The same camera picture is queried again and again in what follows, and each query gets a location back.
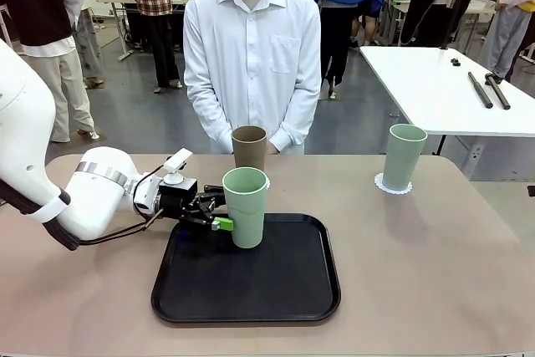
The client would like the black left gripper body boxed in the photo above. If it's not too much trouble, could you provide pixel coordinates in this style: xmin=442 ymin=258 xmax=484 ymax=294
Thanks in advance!
xmin=158 ymin=179 xmax=198 ymax=221

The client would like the brown tall cup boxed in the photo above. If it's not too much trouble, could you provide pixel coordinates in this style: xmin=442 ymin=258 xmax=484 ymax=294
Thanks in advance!
xmin=231 ymin=125 xmax=268 ymax=170

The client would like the person right forearm white sleeve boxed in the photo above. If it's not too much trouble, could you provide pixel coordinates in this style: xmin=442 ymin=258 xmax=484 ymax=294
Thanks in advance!
xmin=183 ymin=76 xmax=234 ymax=154

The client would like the white side table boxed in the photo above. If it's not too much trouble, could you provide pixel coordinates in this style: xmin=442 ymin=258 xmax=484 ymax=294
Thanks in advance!
xmin=359 ymin=44 xmax=535 ymax=137

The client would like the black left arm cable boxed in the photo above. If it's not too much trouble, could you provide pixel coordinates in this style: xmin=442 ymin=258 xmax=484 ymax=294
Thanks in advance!
xmin=0 ymin=168 xmax=165 ymax=252

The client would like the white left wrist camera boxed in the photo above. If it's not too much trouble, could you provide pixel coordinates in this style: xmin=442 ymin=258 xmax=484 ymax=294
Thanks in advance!
xmin=162 ymin=148 xmax=193 ymax=185

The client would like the grey outlet post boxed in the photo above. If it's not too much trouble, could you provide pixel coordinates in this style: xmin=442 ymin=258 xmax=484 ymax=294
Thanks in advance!
xmin=467 ymin=143 xmax=487 ymax=179

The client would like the bystander in grey trousers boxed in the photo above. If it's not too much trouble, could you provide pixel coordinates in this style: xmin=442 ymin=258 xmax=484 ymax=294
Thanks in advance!
xmin=62 ymin=0 xmax=105 ymax=89

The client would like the person left forearm white sleeve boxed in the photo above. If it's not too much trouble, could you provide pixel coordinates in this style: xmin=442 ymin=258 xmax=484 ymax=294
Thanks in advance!
xmin=268 ymin=76 xmax=322 ymax=154

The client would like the black metal rod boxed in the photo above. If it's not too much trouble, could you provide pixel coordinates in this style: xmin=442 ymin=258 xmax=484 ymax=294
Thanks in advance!
xmin=484 ymin=72 xmax=512 ymax=110
xmin=467 ymin=71 xmax=495 ymax=108

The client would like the green tall cup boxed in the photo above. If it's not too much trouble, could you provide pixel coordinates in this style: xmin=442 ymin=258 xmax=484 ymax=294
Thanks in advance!
xmin=382 ymin=123 xmax=429 ymax=191
xmin=222 ymin=166 xmax=268 ymax=248

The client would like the black plastic tray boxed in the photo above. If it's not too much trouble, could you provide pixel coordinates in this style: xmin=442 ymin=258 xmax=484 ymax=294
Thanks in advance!
xmin=150 ymin=212 xmax=343 ymax=324

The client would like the person in white shirt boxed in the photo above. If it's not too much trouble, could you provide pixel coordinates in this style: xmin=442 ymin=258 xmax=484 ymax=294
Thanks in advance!
xmin=182 ymin=0 xmax=322 ymax=156

